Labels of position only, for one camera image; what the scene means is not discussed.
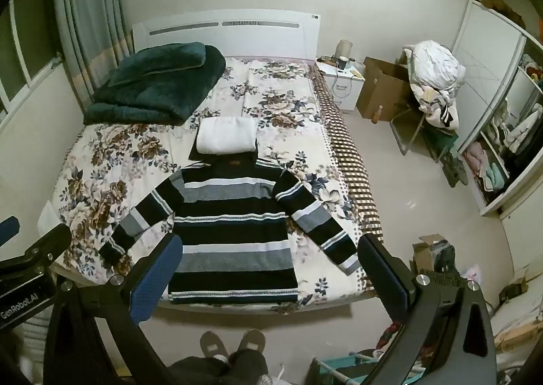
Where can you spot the dark green blanket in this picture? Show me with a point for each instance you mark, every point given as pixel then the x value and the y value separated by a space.
pixel 148 105

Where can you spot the white wardrobe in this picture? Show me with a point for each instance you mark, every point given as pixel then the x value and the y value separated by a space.
pixel 488 71

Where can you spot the white nightstand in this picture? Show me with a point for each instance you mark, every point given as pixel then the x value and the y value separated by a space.
pixel 345 88

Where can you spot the green plush slippers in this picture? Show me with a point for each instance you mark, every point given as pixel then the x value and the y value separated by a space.
pixel 454 168

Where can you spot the striped knit sweater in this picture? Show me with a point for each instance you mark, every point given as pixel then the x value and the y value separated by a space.
pixel 237 240

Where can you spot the green storage rack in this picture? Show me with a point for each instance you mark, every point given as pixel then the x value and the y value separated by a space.
pixel 335 368

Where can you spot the folding chair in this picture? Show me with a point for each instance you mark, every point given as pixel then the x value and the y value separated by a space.
pixel 407 126

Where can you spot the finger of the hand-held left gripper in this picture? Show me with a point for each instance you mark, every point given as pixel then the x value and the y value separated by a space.
pixel 8 229
pixel 40 249

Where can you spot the large cardboard box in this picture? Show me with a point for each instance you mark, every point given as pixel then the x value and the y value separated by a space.
pixel 382 88

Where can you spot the person's right slipper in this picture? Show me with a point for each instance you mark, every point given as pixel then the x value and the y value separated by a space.
pixel 252 340

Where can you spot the person's legs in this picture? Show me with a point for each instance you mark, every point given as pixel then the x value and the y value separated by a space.
pixel 229 370

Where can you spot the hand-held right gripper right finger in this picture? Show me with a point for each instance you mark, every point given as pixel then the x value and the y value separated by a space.
pixel 384 279

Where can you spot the black folded cloth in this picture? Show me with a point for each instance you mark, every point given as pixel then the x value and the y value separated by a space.
pixel 197 154

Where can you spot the brown bottle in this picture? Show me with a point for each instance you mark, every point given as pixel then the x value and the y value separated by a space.
pixel 378 114

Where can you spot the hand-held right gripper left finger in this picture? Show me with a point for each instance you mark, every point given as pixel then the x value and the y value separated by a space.
pixel 155 283

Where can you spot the dark cup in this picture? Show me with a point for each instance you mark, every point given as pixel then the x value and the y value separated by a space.
pixel 343 63

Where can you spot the pile of clothes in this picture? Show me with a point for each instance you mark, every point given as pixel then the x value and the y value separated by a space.
pixel 435 71

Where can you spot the white folded cloth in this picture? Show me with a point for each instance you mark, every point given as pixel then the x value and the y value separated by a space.
pixel 227 134

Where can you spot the small open cardboard box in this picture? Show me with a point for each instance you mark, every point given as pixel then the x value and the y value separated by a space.
pixel 428 251

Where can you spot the grey striped curtain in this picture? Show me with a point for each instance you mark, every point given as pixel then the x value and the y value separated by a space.
pixel 91 15

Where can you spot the white bed headboard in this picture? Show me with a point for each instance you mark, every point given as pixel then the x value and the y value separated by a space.
pixel 229 35

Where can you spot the dark green pillow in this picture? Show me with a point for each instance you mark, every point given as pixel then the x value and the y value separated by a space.
pixel 157 62

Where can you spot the window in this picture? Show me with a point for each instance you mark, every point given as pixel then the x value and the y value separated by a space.
pixel 25 58

